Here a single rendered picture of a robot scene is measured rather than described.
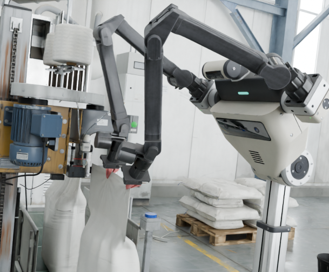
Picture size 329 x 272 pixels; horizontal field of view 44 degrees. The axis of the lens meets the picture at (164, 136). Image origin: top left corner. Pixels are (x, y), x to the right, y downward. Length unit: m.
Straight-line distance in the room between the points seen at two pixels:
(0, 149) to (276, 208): 1.19
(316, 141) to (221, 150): 2.32
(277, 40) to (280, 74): 6.65
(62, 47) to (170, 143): 5.11
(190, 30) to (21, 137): 0.86
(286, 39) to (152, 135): 6.47
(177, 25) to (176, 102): 5.61
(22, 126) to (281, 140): 1.00
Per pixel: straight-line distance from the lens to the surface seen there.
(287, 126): 1.50
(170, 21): 1.16
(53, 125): 1.69
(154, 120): 1.32
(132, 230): 2.34
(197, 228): 4.82
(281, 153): 1.54
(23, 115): 1.73
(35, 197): 4.82
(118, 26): 1.66
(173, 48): 6.76
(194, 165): 7.04
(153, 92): 1.26
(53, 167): 1.97
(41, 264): 2.69
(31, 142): 1.74
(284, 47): 7.65
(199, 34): 1.20
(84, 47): 1.78
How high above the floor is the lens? 1.35
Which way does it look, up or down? 3 degrees down
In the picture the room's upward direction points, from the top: 6 degrees clockwise
